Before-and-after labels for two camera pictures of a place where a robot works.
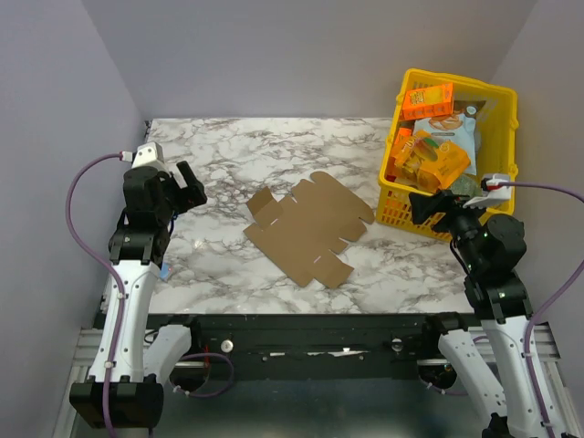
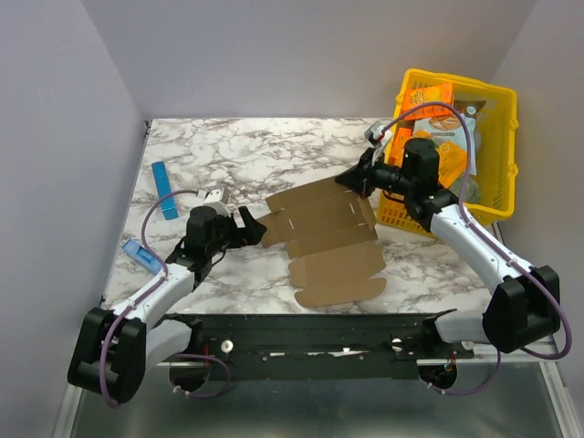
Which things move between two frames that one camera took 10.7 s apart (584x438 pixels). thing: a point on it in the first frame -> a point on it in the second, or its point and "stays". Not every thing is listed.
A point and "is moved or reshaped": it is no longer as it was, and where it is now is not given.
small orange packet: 401,137 stays
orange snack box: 427,102 stays
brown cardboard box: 303,231 is moved or reshaped
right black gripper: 443,210 -> 366,172
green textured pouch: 468,185 stays
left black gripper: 190,196 -> 250,234
